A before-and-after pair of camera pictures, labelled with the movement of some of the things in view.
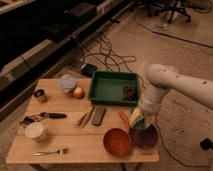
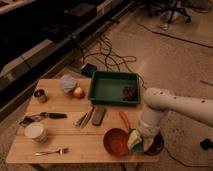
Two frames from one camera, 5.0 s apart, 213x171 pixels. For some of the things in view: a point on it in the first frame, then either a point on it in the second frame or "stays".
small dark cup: [41, 94] stays
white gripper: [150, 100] → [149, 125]
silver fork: [60, 151] stays
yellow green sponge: [137, 114] → [134, 140]
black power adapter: [88, 69] stays
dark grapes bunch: [129, 92] stays
